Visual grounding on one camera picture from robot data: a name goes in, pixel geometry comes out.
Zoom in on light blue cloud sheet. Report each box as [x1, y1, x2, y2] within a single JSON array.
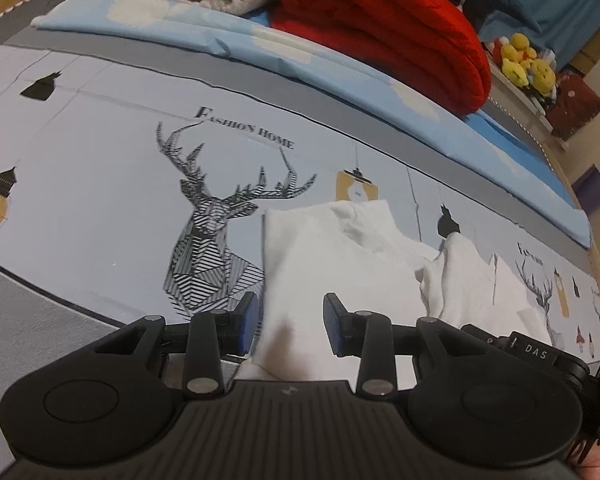
[[31, 0, 592, 248]]

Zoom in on yellow plush toys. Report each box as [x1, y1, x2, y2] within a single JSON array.
[[486, 32, 557, 99]]

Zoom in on person's right hand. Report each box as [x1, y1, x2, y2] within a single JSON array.
[[567, 442, 600, 480]]

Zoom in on red folded blanket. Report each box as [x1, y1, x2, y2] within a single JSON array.
[[271, 0, 492, 115]]

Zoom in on purple box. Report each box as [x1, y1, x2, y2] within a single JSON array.
[[572, 165, 600, 216]]

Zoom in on white long-sleeve shirt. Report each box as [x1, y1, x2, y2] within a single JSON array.
[[236, 200, 550, 382]]

